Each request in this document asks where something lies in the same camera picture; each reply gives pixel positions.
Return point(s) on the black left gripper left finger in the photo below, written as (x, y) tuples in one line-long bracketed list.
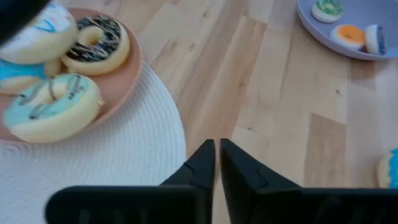
[(186, 199)]

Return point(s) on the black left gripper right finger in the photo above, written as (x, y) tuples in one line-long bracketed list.
[(264, 202)]

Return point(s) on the blue donut white drizzle sprinkles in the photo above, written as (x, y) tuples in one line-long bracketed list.
[(390, 169)]

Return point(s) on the light blue donut grey drizzle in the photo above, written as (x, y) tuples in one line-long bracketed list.
[(62, 118)]

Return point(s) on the chocolate glazed donut white drizzle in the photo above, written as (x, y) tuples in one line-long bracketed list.
[(102, 59)]

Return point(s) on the small orange glazed donut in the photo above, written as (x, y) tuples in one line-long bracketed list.
[(346, 37)]

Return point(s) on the small purple glazed donut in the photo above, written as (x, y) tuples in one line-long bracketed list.
[(374, 39)]

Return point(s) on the blue glazed donut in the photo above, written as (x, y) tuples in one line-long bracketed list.
[(18, 74)]

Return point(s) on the lavender plate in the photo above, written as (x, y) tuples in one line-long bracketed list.
[(360, 12)]

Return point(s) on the white donut blue stripes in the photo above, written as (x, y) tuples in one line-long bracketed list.
[(40, 40)]

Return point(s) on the white woven round placemat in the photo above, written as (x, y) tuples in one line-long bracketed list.
[(124, 149)]

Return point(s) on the pink plate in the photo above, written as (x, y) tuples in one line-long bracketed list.
[(119, 84)]

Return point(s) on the small green glazed donut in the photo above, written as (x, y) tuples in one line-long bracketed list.
[(326, 12)]

